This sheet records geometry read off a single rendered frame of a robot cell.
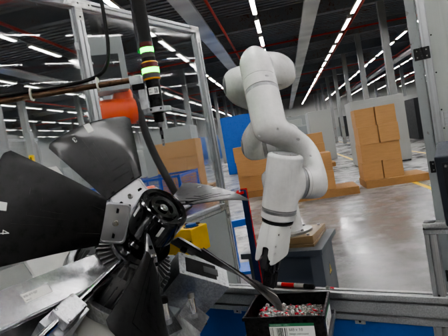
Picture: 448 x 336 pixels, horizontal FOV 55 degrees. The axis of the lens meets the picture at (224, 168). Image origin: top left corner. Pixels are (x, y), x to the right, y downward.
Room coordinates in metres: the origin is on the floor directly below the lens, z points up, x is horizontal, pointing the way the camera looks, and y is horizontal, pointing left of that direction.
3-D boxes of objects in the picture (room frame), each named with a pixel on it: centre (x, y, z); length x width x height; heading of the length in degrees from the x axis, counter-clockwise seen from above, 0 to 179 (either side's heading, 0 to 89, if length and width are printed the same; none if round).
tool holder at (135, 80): (1.08, 0.15, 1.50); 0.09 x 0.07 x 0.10; 92
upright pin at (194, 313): (1.04, 0.13, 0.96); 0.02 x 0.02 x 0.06
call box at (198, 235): (1.55, 0.19, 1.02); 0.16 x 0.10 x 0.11; 57
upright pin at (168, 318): (0.97, 0.19, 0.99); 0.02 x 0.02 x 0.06
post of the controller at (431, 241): (1.09, -0.50, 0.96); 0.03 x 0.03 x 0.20; 57
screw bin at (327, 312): (1.16, -0.11, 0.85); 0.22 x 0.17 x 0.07; 71
